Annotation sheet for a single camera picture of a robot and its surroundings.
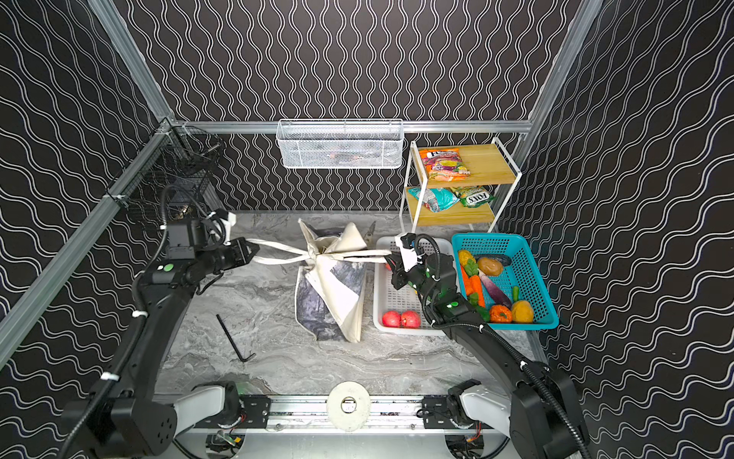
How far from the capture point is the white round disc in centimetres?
74

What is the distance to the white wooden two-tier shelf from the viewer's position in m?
0.84

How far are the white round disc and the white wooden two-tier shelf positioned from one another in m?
0.53
